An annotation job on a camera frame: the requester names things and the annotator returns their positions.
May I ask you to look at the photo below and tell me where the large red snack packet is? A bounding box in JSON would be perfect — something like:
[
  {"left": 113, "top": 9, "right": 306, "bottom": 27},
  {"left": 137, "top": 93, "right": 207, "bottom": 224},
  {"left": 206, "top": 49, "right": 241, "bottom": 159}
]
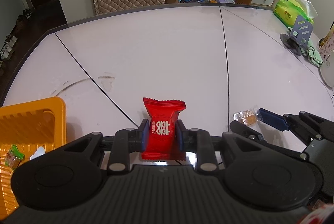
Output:
[{"left": 142, "top": 97, "right": 186, "bottom": 161}]

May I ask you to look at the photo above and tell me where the silver clear snack packet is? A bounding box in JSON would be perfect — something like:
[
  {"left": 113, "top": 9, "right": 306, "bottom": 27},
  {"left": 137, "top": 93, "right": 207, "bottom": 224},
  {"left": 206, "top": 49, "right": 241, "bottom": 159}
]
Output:
[{"left": 29, "top": 147, "right": 46, "bottom": 160}]

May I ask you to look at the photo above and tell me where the green candy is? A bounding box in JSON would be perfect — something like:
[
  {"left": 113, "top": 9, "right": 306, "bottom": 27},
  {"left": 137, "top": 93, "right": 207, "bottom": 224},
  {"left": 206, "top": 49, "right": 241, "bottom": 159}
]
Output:
[{"left": 5, "top": 144, "right": 25, "bottom": 170}]

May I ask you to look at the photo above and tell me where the small brown candy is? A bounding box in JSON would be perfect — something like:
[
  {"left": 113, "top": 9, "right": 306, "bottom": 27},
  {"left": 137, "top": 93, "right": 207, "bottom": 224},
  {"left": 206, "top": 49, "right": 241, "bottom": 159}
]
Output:
[{"left": 233, "top": 108, "right": 261, "bottom": 126}]

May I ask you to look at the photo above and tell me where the white mug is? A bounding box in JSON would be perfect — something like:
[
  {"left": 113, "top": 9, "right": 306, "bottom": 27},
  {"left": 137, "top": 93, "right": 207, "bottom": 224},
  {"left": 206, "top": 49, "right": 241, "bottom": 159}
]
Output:
[{"left": 320, "top": 54, "right": 334, "bottom": 88}]

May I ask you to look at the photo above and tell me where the green cloth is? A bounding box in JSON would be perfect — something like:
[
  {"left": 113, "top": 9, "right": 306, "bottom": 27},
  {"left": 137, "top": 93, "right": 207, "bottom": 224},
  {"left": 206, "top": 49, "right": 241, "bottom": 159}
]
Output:
[{"left": 300, "top": 39, "right": 323, "bottom": 68}]

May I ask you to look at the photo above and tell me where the grey phone stand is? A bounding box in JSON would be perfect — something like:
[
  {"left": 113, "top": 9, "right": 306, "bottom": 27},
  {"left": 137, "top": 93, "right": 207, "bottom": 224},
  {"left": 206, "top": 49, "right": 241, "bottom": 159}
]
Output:
[{"left": 280, "top": 16, "right": 313, "bottom": 56}]

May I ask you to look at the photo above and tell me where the pink lid patterned container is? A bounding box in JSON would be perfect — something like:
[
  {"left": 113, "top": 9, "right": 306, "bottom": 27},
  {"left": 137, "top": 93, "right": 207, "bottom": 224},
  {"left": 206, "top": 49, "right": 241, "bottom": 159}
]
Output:
[{"left": 319, "top": 30, "right": 334, "bottom": 61}]

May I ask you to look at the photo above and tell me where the green tissue pack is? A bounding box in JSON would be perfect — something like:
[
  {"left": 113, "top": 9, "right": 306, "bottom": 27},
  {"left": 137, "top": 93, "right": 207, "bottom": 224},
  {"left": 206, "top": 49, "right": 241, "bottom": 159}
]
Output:
[{"left": 273, "top": 0, "right": 318, "bottom": 27}]

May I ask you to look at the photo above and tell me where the orange plastic basket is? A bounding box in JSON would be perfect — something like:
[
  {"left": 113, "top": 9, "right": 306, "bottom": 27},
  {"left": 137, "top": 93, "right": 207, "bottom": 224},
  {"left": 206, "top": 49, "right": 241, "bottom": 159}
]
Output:
[{"left": 1, "top": 97, "right": 67, "bottom": 219}]

